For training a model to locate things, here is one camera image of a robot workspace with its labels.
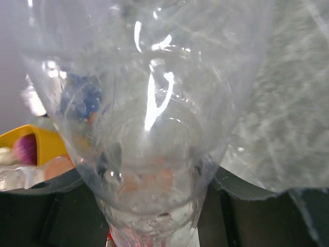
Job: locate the clear plastic bottle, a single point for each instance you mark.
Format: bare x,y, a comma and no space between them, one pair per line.
187,87

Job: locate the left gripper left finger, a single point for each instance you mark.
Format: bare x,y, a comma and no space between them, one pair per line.
58,212

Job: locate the purple onion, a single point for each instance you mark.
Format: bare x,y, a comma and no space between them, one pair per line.
25,149

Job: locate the orange juice bottle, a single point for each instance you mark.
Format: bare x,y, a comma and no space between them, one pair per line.
25,176

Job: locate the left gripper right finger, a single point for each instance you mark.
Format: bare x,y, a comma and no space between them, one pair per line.
237,213

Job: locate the yellow plastic basket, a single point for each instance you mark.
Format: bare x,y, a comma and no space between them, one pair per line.
49,143

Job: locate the blue wrapped toilet paper roll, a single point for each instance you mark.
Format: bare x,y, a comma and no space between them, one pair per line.
81,97

